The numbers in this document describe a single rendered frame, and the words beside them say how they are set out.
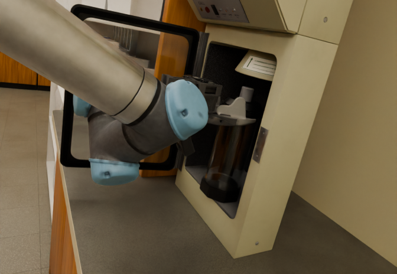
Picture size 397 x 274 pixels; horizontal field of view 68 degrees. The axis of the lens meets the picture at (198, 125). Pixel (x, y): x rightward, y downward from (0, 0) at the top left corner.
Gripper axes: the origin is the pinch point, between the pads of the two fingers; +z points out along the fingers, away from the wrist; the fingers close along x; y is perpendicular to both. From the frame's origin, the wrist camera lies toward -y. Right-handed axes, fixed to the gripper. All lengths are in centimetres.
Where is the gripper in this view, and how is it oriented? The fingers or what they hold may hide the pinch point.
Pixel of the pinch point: (238, 116)
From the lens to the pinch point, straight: 69.0
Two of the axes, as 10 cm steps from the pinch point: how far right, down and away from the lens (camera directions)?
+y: 2.0, -9.4, -2.8
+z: 8.6, 0.4, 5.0
